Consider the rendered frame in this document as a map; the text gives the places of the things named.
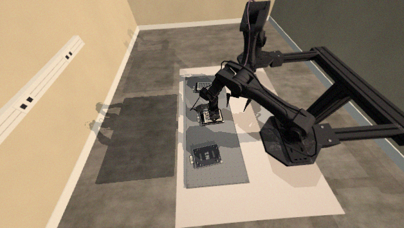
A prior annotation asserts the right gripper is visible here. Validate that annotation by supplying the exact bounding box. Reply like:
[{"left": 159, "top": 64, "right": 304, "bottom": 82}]
[{"left": 226, "top": 92, "right": 252, "bottom": 111}]

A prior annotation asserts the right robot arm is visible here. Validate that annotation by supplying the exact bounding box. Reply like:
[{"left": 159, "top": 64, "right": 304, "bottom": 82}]
[{"left": 239, "top": 1, "right": 271, "bottom": 73}]

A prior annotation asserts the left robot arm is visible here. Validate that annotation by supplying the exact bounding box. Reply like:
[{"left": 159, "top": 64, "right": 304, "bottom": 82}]
[{"left": 199, "top": 62, "right": 316, "bottom": 163}]

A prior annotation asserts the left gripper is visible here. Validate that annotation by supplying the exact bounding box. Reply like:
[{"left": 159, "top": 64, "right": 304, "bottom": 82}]
[{"left": 197, "top": 103, "right": 220, "bottom": 122}]

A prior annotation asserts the white multi-well plate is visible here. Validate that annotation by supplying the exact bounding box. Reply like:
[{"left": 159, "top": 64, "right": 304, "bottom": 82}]
[
  {"left": 203, "top": 110, "right": 222, "bottom": 122},
  {"left": 197, "top": 82, "right": 211, "bottom": 91}
]

